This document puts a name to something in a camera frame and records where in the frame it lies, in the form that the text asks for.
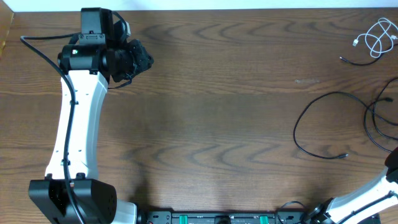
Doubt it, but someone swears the white usb cable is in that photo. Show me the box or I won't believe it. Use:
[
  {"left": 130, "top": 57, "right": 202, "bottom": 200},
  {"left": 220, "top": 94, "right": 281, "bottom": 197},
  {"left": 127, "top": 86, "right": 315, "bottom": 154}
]
[{"left": 352, "top": 17, "right": 398, "bottom": 59}]

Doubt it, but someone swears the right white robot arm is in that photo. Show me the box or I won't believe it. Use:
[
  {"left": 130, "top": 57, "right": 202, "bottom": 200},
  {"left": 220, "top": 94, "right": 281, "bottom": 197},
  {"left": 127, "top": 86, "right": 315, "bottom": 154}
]
[{"left": 303, "top": 151, "right": 397, "bottom": 223}]

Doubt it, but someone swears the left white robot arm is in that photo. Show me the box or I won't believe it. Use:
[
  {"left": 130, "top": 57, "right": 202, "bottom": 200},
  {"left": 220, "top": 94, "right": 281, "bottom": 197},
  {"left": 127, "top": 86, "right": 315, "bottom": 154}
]
[{"left": 28, "top": 7, "right": 154, "bottom": 223}]

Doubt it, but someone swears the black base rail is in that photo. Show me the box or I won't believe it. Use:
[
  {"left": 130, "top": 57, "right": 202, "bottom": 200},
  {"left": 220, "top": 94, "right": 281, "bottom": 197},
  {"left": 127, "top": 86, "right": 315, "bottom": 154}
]
[{"left": 136, "top": 200, "right": 382, "bottom": 224}]

